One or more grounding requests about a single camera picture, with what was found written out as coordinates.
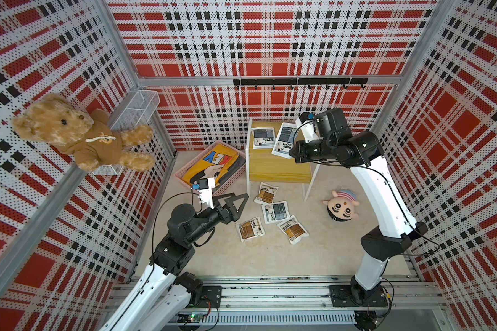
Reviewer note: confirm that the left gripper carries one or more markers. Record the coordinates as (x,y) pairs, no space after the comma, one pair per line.
(228,218)

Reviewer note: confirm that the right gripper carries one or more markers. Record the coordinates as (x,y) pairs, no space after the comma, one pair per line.
(302,157)

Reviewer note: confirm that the grey coffee bag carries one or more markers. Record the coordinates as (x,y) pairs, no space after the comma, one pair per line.
(275,212)
(285,140)
(263,138)

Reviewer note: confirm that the brown coffee bag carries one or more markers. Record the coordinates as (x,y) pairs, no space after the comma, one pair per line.
(266,194)
(293,229)
(250,229)

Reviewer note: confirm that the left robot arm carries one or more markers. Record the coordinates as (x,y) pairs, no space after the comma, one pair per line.
(164,290)

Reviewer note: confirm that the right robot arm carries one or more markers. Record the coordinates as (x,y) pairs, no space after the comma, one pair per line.
(328,140)

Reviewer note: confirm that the yellow two-tier shelf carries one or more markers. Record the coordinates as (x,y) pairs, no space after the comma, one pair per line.
(262,165)

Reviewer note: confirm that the yellow printed cloth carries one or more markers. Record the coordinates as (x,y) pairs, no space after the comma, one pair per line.
(213,165)

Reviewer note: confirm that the plush doll head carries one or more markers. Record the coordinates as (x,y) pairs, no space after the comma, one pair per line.
(341,207)

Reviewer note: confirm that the small circuit board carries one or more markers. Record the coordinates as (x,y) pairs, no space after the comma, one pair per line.
(190,318)

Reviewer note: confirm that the brown teddy bear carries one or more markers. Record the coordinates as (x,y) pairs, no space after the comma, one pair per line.
(85,136)

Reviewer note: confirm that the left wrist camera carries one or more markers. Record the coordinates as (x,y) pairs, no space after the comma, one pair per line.
(204,188)

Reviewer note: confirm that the black wall hook rail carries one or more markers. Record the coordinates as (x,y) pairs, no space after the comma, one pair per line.
(340,81)

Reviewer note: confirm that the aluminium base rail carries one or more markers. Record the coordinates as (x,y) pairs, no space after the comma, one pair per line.
(402,303)

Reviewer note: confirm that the white wire basket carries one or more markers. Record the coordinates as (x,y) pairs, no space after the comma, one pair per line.
(136,108)

